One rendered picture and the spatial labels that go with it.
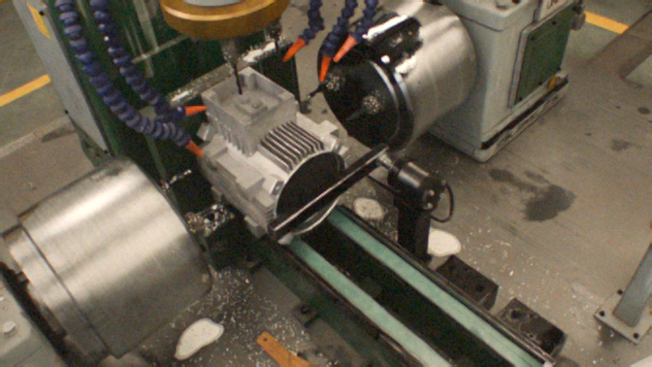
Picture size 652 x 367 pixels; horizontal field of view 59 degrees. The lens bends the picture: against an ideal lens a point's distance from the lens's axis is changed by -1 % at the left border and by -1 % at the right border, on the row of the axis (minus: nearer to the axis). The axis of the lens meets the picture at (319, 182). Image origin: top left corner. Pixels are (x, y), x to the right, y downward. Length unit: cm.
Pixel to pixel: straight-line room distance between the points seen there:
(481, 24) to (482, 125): 22
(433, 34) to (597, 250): 51
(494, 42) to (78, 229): 77
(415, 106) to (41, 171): 91
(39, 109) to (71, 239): 248
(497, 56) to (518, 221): 32
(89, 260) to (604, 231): 92
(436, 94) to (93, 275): 63
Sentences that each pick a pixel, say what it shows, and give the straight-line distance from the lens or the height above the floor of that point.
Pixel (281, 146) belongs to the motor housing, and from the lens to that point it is 90.
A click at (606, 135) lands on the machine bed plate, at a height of 80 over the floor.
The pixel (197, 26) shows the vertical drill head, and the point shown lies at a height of 132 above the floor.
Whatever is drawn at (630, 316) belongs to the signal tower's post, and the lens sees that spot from 110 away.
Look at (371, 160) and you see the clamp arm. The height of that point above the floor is 103.
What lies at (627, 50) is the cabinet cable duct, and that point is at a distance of 321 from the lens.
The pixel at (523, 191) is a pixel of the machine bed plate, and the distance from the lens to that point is 126.
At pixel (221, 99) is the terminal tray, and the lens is 99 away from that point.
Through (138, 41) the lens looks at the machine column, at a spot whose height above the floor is 120.
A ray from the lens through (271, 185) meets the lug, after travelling 86.
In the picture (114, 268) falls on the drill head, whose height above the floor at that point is 112.
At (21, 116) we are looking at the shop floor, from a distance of 325.
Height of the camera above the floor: 170
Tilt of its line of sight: 46 degrees down
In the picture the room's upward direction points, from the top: 7 degrees counter-clockwise
